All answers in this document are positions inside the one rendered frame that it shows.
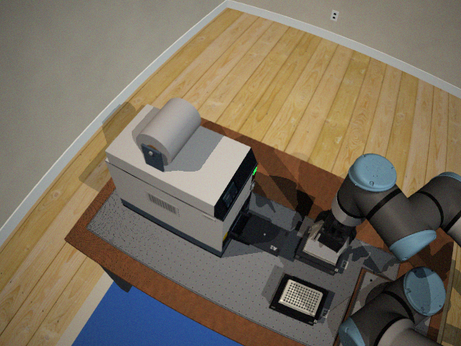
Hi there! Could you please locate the grey square label with black lettering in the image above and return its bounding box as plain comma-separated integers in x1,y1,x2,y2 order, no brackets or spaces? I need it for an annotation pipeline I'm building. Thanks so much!
321,308,329,318
341,259,349,269

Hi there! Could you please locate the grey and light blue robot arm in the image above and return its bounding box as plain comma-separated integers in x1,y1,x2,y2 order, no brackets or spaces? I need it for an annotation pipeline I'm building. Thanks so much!
331,154,461,346

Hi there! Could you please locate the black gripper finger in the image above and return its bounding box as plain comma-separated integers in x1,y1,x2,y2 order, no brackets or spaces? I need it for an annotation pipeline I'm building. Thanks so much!
308,210,329,239
337,227,357,257

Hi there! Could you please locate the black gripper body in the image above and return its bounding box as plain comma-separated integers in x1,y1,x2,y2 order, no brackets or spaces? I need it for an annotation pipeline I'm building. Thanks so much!
314,209,354,253

